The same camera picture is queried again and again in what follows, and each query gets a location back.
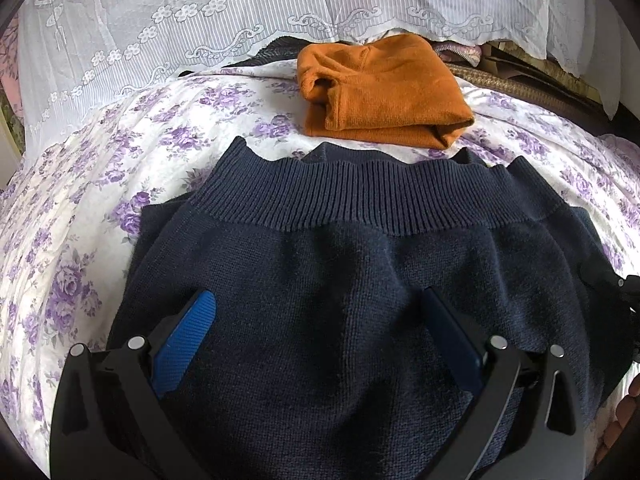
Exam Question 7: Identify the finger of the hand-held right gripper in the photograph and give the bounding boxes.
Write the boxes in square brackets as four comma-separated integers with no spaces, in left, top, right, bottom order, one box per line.
[582,259,640,313]

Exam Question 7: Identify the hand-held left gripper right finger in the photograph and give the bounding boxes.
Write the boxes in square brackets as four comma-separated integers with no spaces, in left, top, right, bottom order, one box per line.
[421,287,587,480]

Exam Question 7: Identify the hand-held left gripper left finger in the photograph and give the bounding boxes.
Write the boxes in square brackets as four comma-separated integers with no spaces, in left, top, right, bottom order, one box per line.
[49,290,217,480]

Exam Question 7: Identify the navy knit sweater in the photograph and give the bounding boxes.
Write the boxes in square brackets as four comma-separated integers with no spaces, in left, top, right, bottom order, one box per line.
[107,136,636,480]

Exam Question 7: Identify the person's right hand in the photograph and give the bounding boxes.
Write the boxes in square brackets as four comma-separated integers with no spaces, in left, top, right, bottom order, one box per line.
[612,375,640,461]

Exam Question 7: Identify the purple floral bedsheet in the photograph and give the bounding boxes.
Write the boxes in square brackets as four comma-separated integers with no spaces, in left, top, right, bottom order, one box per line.
[0,67,640,480]

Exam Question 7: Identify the woven straw mat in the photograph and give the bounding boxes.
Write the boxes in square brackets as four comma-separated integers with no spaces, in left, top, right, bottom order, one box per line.
[445,62,601,117]

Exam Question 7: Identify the orange knit garment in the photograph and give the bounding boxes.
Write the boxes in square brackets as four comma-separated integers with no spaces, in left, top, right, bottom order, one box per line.
[297,31,475,150]

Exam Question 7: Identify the pink cloth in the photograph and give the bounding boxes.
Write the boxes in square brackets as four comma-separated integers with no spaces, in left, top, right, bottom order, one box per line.
[434,42,482,67]

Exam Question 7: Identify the white lace cloth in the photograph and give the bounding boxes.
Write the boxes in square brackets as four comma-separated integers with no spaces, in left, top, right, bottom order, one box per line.
[17,0,621,141]

